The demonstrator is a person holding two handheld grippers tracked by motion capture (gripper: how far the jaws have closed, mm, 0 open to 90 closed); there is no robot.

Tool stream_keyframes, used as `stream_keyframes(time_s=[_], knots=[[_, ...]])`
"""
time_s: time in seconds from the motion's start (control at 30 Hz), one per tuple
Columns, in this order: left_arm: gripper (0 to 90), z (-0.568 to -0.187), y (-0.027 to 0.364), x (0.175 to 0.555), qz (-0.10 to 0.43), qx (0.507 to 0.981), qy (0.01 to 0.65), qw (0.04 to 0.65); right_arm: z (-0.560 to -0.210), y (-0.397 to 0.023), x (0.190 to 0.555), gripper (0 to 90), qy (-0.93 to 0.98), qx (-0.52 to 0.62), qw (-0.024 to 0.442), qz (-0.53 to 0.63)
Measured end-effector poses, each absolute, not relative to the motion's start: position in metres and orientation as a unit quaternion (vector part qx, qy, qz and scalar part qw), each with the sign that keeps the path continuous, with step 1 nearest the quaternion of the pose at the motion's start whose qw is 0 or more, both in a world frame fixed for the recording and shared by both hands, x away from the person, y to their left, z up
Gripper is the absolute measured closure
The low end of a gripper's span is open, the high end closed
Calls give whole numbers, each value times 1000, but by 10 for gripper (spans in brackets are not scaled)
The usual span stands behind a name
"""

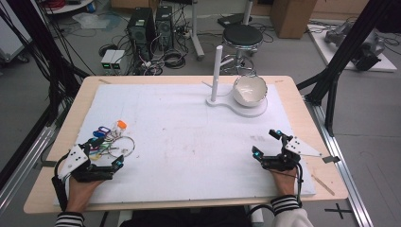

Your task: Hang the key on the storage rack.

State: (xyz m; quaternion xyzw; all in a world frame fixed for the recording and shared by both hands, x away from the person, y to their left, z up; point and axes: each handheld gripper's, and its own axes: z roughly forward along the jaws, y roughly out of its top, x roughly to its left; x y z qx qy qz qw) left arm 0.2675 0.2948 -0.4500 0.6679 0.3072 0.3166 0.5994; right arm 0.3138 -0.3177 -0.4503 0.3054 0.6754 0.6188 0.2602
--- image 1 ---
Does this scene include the clear plastic sheet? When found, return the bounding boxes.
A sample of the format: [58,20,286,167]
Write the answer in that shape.
[71,11,112,31]

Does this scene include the grey metal bracket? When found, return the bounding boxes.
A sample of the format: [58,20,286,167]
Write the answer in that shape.
[322,154,342,165]

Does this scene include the black round stool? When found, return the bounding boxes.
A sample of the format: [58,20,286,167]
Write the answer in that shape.
[220,24,265,76]

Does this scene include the person's left hand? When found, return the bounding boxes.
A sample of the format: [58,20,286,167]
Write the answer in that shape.
[65,175,103,214]

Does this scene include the white bowl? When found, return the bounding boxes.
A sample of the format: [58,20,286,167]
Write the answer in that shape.
[232,74,269,108]

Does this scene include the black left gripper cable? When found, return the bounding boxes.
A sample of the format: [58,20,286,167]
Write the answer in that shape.
[50,152,70,213]

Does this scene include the round white table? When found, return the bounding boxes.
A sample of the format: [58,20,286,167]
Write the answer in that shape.
[43,0,96,16]

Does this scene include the coiled black cables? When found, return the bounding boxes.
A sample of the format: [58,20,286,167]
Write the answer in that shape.
[162,48,187,70]

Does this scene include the black metal frame stand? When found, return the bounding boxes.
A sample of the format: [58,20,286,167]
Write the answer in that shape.
[295,0,395,137]

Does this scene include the white desk leg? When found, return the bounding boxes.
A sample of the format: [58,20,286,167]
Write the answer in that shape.
[188,0,206,61]

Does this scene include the black computer tower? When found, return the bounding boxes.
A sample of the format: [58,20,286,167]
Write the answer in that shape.
[154,5,175,53]
[127,7,157,62]

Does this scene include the small white power unit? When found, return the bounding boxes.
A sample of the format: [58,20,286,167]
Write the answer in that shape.
[110,49,127,71]
[100,49,117,71]

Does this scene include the cardboard box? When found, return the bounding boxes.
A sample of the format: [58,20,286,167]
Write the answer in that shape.
[269,0,319,40]

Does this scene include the white stand with post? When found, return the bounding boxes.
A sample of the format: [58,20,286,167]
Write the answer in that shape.
[201,44,269,118]

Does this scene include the thin wooden stick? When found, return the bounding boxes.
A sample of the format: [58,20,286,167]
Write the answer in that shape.
[311,174,337,197]

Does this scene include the black frame with cables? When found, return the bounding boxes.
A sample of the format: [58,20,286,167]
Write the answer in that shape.
[0,0,93,127]

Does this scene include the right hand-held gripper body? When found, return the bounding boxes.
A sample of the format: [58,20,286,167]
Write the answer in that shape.
[260,135,323,173]

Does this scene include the white foam mat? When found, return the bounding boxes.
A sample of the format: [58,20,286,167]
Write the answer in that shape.
[52,82,317,206]

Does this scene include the person's dark lap clothing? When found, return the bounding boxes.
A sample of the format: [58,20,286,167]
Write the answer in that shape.
[118,206,253,227]

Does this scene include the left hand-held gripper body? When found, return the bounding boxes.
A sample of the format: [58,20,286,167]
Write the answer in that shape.
[57,143,113,183]

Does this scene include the key ring with coloured tags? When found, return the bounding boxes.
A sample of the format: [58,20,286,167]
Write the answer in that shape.
[84,119,136,161]

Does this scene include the white board with machine parts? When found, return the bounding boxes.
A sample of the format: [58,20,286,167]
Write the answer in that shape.
[306,19,398,74]

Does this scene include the person's right hand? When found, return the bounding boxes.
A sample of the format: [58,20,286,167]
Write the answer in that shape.
[270,167,300,199]

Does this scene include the aluminium rail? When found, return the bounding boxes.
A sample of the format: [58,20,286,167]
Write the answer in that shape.
[0,125,57,217]
[303,94,375,227]

